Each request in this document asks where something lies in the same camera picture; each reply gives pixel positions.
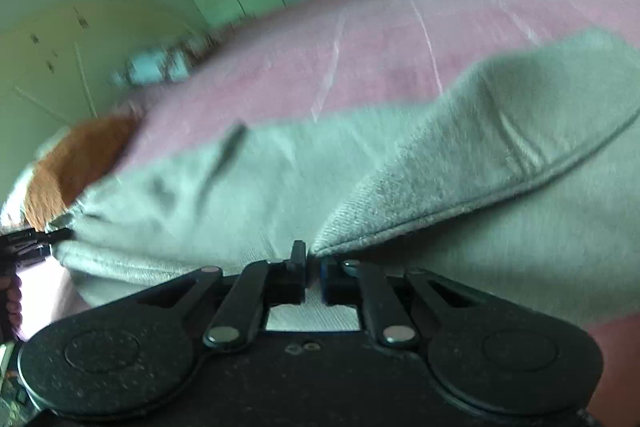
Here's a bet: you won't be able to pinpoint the cream headboard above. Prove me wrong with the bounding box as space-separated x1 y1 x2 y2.
0 0 211 188

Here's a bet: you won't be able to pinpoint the pink checked bed sheet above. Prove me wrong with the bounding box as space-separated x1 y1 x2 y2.
0 0 640 427

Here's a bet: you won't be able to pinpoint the white floral pillow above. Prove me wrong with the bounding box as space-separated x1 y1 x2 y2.
0 127 76 233

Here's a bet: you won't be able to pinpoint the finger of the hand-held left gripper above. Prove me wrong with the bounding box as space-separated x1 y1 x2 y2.
2 228 74 245
0 246 52 266

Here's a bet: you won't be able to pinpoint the pale floral tied pillow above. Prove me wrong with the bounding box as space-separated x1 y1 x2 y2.
112 34 211 88

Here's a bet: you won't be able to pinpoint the grey pants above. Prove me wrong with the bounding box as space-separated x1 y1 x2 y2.
50 29 640 328

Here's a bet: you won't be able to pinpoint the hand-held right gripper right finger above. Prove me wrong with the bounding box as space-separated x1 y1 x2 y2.
320 257 483 350

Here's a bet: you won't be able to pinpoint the orange patterned pillow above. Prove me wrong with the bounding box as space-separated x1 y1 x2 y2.
25 114 141 230

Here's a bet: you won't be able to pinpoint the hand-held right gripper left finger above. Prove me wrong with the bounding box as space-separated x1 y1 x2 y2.
135 241 307 353

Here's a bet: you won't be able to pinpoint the person's left hand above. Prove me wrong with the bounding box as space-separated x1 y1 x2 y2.
0 271 24 340

